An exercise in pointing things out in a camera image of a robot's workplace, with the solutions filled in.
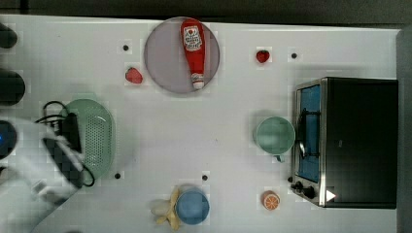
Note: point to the green strainer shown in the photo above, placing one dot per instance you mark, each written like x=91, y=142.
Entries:
x=97, y=134

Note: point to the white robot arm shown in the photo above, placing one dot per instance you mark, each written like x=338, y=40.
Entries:
x=40, y=170

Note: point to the green mug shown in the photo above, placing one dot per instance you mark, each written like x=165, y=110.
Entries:
x=276, y=136

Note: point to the grey round plate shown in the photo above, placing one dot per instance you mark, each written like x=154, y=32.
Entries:
x=165, y=59

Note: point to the dark red toy strawberry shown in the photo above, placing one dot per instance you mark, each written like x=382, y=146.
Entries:
x=262, y=56

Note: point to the red ketchup bottle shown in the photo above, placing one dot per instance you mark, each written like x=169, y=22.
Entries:
x=194, y=46

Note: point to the light red toy strawberry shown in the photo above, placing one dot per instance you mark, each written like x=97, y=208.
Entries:
x=134, y=76

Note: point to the blue cup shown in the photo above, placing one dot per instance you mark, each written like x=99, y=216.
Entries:
x=192, y=206

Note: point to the orange slice toy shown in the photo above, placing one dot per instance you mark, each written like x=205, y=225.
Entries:
x=270, y=200

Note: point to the toy banana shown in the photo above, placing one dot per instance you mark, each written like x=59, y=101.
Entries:
x=164, y=210

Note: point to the black toaster oven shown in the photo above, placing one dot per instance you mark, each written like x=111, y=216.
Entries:
x=345, y=152

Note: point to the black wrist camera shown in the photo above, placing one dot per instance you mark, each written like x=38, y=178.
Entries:
x=70, y=131

